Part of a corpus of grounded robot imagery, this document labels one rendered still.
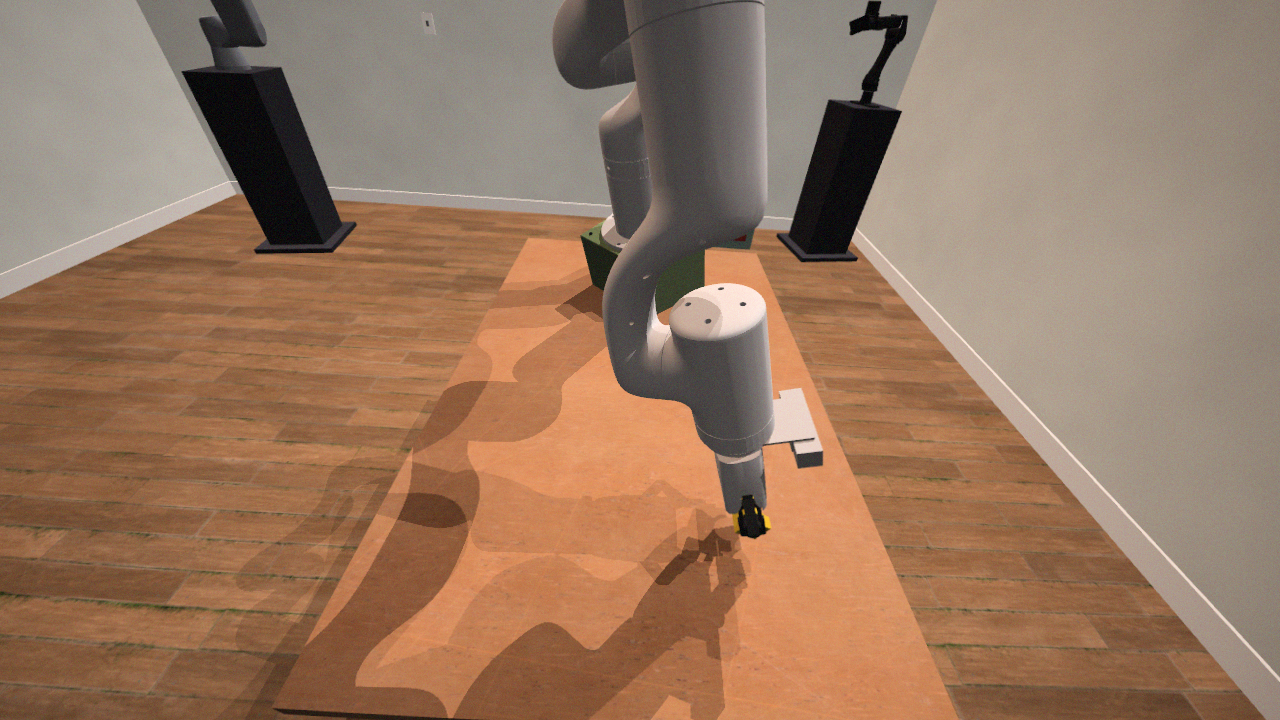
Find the yellow arch block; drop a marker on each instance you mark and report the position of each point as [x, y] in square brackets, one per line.
[736, 526]

